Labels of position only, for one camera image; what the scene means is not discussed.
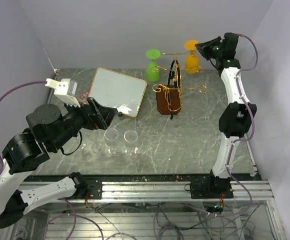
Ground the green wine glass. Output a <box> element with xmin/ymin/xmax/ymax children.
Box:
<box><xmin>146</xmin><ymin>48</ymin><xmax>161</xmax><ymax>82</ymax></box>

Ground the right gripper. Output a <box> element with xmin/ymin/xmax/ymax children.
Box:
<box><xmin>195</xmin><ymin>36</ymin><xmax>223</xmax><ymax>62</ymax></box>

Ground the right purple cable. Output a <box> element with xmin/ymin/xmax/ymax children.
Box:
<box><xmin>222</xmin><ymin>33</ymin><xmax>259</xmax><ymax>216</ymax></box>

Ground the gold framed whiteboard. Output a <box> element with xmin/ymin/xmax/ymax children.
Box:
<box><xmin>89</xmin><ymin>67</ymin><xmax>147</xmax><ymax>118</ymax></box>

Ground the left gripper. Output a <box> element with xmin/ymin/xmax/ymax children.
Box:
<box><xmin>50</xmin><ymin>94</ymin><xmax>118</xmax><ymax>150</ymax></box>

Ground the aluminium rail frame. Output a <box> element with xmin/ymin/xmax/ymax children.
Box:
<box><xmin>90</xmin><ymin>179</ymin><xmax>274</xmax><ymax>203</ymax></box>

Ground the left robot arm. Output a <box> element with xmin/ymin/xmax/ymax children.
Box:
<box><xmin>0</xmin><ymin>97</ymin><xmax>118</xmax><ymax>229</ymax></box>

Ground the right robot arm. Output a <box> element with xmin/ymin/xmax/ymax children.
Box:
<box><xmin>195</xmin><ymin>32</ymin><xmax>257</xmax><ymax>198</ymax></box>

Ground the clear wine glass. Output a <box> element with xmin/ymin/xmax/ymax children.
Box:
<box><xmin>92</xmin><ymin>129</ymin><xmax>105</xmax><ymax>155</ymax></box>
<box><xmin>124</xmin><ymin>130</ymin><xmax>138</xmax><ymax>158</ymax></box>
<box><xmin>104</xmin><ymin>128</ymin><xmax>121</xmax><ymax>156</ymax></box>
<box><xmin>79</xmin><ymin>130</ymin><xmax>88</xmax><ymax>151</ymax></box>

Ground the gold wire glass rack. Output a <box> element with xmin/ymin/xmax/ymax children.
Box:
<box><xmin>152</xmin><ymin>53</ymin><xmax>203</xmax><ymax>119</ymax></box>

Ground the orange wine glass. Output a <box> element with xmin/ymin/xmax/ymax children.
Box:
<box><xmin>184</xmin><ymin>39</ymin><xmax>200</xmax><ymax>74</ymax></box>

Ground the pink card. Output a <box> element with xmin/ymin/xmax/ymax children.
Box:
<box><xmin>77</xmin><ymin>91</ymin><xmax>89</xmax><ymax>105</ymax></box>

